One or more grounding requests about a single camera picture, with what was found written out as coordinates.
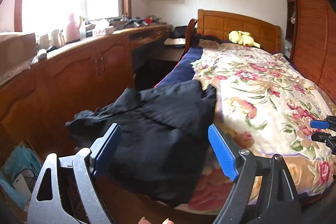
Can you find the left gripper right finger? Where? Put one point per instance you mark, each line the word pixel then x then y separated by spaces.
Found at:
pixel 262 191

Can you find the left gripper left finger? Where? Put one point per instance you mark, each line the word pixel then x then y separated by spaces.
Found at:
pixel 86 165

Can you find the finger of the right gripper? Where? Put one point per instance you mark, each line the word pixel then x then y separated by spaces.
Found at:
pixel 328 123
pixel 327 139

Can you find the black trench coat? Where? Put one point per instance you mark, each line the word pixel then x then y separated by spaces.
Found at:
pixel 164 138

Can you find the person's left hand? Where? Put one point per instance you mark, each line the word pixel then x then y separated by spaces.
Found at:
pixel 144 220

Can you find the floral bed blanket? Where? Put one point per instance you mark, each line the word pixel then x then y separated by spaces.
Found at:
pixel 266 106

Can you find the wooden desk cabinet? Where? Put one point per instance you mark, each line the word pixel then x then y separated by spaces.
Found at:
pixel 37 103

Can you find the wooden headboard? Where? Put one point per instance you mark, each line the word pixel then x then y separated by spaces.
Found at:
pixel 220 24

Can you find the wooden louvered wardrobe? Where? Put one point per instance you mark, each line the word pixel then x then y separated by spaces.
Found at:
pixel 312 39

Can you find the yellow plush toy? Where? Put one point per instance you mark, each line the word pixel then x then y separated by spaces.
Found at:
pixel 243 38

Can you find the navy bed sheet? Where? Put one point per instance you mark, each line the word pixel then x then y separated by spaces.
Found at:
pixel 183 71

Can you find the cardboard box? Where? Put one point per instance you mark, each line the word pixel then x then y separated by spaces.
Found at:
pixel 16 48

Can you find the dark wooden chair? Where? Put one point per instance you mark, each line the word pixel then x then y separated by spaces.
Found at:
pixel 190 30

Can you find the pink figurine on sill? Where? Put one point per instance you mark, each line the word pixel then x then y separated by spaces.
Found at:
pixel 73 30

